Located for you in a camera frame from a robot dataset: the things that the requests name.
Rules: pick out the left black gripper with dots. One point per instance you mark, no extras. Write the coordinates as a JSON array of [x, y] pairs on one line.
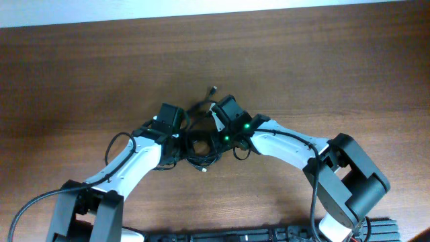
[[186, 136]]

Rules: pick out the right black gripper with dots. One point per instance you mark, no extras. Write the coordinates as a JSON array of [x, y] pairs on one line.
[[219, 145]]

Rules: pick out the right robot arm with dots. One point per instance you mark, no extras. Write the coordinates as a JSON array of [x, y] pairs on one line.
[[343, 177]]

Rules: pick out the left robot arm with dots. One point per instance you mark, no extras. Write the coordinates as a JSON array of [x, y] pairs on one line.
[[93, 210]]

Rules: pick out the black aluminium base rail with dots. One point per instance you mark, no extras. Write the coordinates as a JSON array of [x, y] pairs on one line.
[[381, 231]]

